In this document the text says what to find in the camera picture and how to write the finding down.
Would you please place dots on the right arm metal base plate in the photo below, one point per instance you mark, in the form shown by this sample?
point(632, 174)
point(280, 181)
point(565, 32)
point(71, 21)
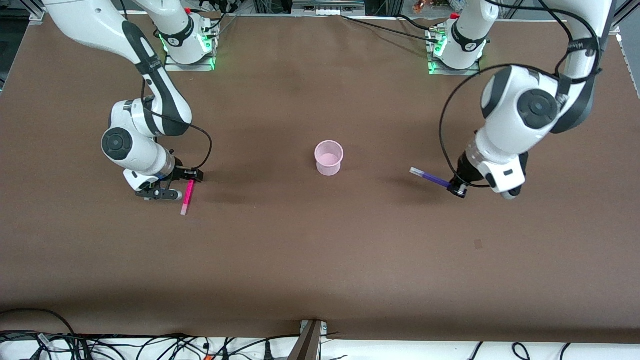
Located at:
point(190, 67)

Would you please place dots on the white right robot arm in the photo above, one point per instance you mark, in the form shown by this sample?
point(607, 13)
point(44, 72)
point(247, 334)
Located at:
point(135, 150)

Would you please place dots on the silver power strip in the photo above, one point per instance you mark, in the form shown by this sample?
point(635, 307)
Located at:
point(327, 9)

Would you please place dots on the aluminium camera mount post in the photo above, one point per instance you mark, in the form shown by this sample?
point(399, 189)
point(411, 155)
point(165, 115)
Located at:
point(307, 345)

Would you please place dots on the pink translucent pen holder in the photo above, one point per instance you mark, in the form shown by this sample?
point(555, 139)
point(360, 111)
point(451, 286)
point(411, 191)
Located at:
point(328, 167)

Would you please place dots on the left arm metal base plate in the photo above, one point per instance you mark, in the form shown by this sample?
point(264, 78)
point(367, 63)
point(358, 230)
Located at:
point(455, 71)

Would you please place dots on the purple highlighter pen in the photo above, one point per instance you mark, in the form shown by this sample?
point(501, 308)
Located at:
point(432, 178)

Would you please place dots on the pink highlighter pen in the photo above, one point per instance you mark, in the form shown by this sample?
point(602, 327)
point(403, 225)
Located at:
point(186, 200)

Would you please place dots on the brown table cover mat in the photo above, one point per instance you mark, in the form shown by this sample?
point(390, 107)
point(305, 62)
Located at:
point(320, 250)

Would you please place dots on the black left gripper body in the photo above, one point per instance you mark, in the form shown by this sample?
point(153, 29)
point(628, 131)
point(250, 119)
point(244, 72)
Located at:
point(463, 172)

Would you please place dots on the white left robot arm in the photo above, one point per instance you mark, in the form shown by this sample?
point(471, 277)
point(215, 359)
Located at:
point(520, 110)

